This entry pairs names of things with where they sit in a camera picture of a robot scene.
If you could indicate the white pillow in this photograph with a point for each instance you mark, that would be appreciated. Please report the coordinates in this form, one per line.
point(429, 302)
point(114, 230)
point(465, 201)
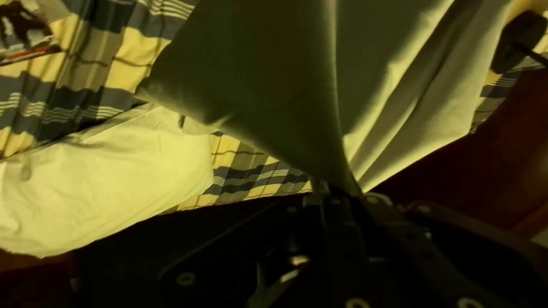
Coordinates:
point(92, 184)

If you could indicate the white cloth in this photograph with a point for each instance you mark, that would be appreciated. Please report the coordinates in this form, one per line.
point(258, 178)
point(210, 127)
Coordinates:
point(347, 91)

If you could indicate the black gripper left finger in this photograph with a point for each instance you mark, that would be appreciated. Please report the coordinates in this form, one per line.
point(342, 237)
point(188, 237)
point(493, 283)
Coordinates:
point(256, 254)

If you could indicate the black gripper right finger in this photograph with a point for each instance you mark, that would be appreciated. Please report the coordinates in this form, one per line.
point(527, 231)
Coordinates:
point(448, 261)

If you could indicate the plaid checkered blanket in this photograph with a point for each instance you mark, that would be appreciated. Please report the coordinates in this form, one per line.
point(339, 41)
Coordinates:
point(106, 52)

